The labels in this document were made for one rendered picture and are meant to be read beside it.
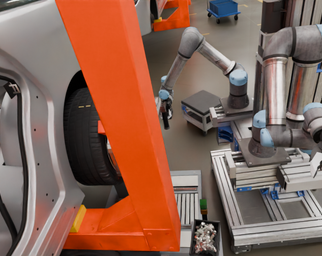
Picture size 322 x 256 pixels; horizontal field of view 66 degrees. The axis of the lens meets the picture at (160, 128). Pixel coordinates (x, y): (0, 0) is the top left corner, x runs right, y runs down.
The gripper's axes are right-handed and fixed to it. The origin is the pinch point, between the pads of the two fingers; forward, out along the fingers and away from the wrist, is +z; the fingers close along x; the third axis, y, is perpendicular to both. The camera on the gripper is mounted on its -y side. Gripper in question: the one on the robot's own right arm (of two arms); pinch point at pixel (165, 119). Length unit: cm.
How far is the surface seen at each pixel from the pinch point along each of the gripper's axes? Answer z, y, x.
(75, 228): 77, -11, -42
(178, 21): -342, -19, -10
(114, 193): 16, -61, -52
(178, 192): 4, -76, 0
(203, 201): 57, -17, 24
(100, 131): 44, 26, -26
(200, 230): 69, -26, 21
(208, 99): -104, -49, 32
